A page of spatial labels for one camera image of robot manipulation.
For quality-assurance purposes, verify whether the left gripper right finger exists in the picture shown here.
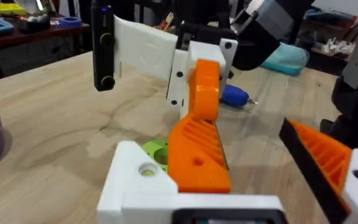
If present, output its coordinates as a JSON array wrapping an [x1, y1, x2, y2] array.
[[278, 117, 358, 224]]

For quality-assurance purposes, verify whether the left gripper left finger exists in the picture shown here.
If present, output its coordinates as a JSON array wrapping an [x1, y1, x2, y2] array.
[[96, 139, 180, 224]]

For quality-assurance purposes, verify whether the orange ribbed wedge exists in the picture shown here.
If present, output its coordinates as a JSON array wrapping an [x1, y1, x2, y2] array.
[[167, 113, 232, 194]]

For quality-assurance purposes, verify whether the blue electric screwdriver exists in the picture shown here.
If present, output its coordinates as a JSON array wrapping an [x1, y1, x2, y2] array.
[[220, 84, 259, 110]]

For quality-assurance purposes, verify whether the green disc with holes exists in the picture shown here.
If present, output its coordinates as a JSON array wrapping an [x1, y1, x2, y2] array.
[[140, 138, 170, 172]]

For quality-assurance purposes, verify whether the teal bag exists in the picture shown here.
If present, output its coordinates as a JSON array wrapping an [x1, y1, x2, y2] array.
[[260, 42, 311, 77]]

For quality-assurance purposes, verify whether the right wrist black upright plate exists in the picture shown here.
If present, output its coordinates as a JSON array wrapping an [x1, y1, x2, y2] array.
[[91, 0, 117, 93]]

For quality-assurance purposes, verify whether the blue tape roll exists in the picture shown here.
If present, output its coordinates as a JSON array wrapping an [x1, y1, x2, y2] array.
[[58, 16, 83, 29]]

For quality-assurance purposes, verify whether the dark side table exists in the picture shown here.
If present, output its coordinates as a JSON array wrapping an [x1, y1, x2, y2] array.
[[0, 22, 92, 82]]

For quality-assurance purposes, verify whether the yellow box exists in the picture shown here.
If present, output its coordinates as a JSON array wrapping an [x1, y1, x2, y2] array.
[[0, 0, 27, 17]]

